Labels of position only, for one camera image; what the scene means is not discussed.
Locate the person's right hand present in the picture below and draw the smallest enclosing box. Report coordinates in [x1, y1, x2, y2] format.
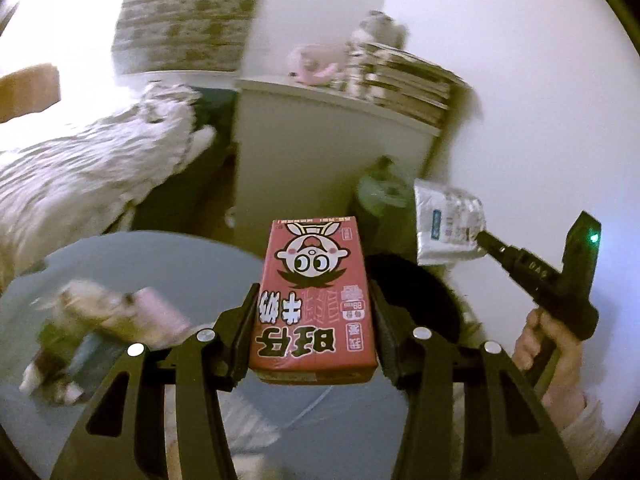
[512, 307, 587, 413]

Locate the pale wrapper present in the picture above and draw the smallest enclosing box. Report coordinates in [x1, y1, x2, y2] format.
[32, 280, 133, 326]

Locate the floral window blind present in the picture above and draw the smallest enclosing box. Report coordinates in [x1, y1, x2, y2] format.
[111, 0, 267, 73]

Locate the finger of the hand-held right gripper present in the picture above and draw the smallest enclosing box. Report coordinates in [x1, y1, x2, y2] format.
[475, 230, 519, 265]

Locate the red cartoon milk carton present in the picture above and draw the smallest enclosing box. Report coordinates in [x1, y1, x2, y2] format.
[248, 216, 379, 386]

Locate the person's right forearm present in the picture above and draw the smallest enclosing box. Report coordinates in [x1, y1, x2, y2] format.
[559, 394, 632, 480]

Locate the silver foil packet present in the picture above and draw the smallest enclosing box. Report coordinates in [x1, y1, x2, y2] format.
[414, 178, 487, 266]

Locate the white cabinet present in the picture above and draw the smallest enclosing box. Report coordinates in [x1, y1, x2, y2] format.
[232, 76, 443, 261]

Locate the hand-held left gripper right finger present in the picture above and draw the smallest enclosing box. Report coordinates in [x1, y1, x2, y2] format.
[369, 281, 561, 480]

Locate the bed with white duvet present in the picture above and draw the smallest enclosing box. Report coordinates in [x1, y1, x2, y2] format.
[0, 82, 217, 273]

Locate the dark snack packet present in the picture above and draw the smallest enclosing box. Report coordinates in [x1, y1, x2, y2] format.
[37, 322, 118, 396]

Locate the black trash bin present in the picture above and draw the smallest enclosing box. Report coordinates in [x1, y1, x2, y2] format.
[367, 254, 463, 347]

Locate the stack of books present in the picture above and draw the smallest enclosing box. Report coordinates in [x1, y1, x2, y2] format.
[345, 42, 464, 128]

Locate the grey plush toy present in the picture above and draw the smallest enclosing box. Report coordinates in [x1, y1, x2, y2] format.
[350, 10, 408, 52]

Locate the dark green blanket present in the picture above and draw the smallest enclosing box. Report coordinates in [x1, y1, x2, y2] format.
[190, 87, 237, 161]

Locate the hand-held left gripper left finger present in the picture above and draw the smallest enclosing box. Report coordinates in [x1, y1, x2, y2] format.
[50, 284, 261, 480]

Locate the pink snack packet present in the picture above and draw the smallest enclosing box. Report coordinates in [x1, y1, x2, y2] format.
[107, 287, 193, 351]

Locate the pale green plastic object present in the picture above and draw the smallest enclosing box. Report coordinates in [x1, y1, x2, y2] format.
[356, 157, 417, 222]

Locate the pink plush toy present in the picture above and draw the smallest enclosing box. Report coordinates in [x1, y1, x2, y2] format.
[289, 42, 351, 86]

